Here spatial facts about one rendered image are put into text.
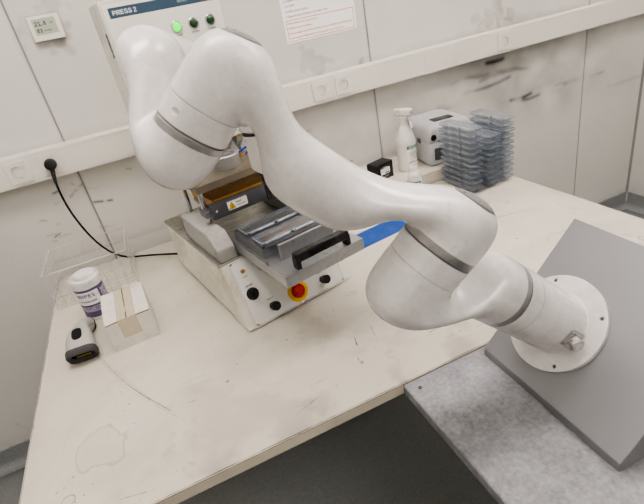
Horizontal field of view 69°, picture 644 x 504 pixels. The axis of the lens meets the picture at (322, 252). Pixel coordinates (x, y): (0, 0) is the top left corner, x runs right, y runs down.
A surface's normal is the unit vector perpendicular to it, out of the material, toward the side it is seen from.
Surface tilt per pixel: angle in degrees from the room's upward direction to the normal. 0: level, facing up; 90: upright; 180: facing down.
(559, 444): 0
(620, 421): 46
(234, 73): 82
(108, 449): 0
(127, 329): 89
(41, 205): 90
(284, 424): 0
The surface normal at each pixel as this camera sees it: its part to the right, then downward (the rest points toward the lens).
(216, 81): 0.00, 0.36
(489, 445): -0.18, -0.86
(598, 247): -0.78, -0.36
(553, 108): 0.40, 0.38
